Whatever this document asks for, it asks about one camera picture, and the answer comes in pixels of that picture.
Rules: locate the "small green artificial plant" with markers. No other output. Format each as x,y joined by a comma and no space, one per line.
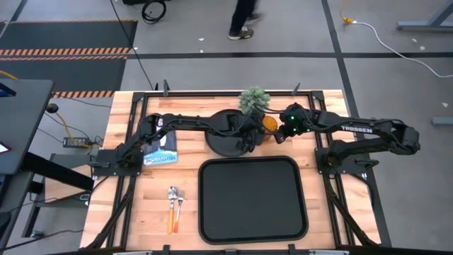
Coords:
254,99

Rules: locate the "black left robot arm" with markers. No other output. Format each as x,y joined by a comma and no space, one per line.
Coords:
191,122

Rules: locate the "blue illustrated book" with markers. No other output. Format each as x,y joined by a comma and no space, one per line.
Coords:
161,156

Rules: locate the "black round plate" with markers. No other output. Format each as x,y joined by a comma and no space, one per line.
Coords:
221,147

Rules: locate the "black desk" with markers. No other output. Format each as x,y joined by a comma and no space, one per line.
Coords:
21,120

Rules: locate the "black aluminium table frame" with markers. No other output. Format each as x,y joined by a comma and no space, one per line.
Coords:
212,93

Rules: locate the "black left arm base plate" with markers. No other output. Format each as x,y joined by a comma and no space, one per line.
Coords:
106,156

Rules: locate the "grey metal foot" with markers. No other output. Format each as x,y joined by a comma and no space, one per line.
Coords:
442,121

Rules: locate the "black round knob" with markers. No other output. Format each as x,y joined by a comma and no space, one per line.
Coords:
52,108

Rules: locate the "grey metal table leg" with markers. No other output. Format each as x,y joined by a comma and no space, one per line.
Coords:
424,25

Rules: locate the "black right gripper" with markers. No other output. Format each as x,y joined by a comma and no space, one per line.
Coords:
295,122

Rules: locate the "black rectangular tray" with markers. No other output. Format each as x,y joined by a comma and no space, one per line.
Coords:
251,202

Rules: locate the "amber ribbed cup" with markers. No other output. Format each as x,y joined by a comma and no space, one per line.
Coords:
269,124

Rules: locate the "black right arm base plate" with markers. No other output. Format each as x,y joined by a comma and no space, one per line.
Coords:
354,166

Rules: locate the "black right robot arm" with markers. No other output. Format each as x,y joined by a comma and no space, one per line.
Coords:
357,129

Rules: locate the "black hazard-striped floor mat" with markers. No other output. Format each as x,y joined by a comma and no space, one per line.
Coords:
63,35

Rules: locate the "person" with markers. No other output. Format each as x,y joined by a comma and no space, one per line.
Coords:
242,14

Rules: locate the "black power adapter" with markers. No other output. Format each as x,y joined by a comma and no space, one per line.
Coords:
76,142

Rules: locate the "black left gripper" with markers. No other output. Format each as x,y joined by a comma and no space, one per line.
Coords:
247,129

